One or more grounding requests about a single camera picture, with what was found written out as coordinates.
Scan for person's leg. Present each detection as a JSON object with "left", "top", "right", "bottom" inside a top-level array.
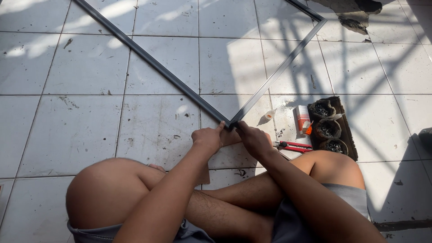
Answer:
[
  {"left": 65, "top": 157, "right": 275, "bottom": 243},
  {"left": 200, "top": 150, "right": 366, "bottom": 216}
]

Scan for person's right hand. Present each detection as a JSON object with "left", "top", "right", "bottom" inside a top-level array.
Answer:
[{"left": 234, "top": 120, "right": 274, "bottom": 159}]

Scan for person's left hand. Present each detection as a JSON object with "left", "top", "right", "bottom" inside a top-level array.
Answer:
[{"left": 191, "top": 121, "right": 226, "bottom": 156}]

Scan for dark grey rectangular frame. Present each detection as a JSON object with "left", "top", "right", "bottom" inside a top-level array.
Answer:
[{"left": 74, "top": 0, "right": 328, "bottom": 131}]

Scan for person's left leg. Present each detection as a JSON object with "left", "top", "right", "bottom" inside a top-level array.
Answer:
[{"left": 65, "top": 157, "right": 275, "bottom": 243}]

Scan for grey cement rubble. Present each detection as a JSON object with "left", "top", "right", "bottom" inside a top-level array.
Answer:
[{"left": 308, "top": 0, "right": 384, "bottom": 35}]

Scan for dark bag of screws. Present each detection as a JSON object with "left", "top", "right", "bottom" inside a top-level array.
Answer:
[
  {"left": 313, "top": 118, "right": 342, "bottom": 140},
  {"left": 319, "top": 139, "right": 349, "bottom": 156},
  {"left": 307, "top": 99, "right": 337, "bottom": 119}
]

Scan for person's right leg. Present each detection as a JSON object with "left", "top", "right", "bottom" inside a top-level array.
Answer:
[{"left": 200, "top": 150, "right": 366, "bottom": 216}]

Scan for grey shorts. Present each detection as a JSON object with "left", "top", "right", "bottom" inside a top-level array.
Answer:
[{"left": 66, "top": 183, "right": 370, "bottom": 243}]

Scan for dark grey object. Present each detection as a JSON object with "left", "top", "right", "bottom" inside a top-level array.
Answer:
[{"left": 418, "top": 127, "right": 432, "bottom": 146}]

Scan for red utility knife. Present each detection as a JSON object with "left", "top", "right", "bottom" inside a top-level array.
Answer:
[{"left": 273, "top": 141, "right": 314, "bottom": 153}]

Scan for white and orange box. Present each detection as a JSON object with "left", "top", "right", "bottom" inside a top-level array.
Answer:
[{"left": 294, "top": 105, "right": 313, "bottom": 136}]

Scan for brown cardboard tray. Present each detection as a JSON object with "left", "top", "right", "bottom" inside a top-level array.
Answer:
[{"left": 308, "top": 96, "right": 358, "bottom": 162}]

